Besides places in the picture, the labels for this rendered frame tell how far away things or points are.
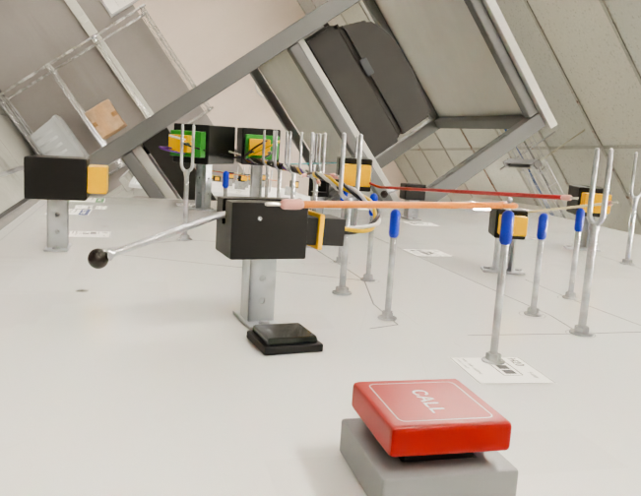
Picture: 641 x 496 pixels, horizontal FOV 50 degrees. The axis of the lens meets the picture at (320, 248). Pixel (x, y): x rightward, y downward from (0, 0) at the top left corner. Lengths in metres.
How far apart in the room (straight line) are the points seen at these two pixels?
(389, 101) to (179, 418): 1.30
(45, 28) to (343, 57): 6.71
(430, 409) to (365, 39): 1.34
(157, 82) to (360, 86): 6.48
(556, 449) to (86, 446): 0.21
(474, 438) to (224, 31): 7.87
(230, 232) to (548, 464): 0.26
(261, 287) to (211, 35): 7.59
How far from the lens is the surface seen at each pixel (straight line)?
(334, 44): 1.56
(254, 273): 0.50
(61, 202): 0.79
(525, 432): 0.37
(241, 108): 8.01
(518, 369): 0.46
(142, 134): 1.42
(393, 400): 0.29
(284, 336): 0.45
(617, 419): 0.41
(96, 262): 0.48
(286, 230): 0.49
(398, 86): 1.60
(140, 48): 8.02
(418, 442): 0.27
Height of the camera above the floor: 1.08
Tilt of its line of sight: 6 degrees up
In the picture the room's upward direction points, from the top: 55 degrees clockwise
